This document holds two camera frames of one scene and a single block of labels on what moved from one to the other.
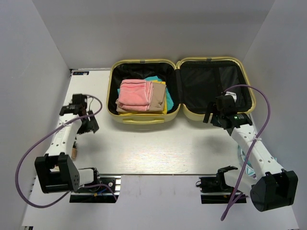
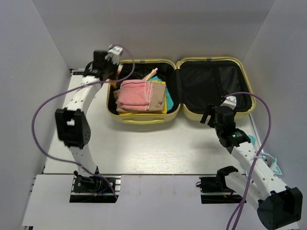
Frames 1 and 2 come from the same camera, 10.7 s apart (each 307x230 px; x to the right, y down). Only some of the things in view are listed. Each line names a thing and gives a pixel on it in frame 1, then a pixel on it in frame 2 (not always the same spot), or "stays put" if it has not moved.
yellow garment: (164, 109) stays put
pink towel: (135, 95) stays put
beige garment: (158, 101) stays put
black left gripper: (92, 126) to (115, 66)
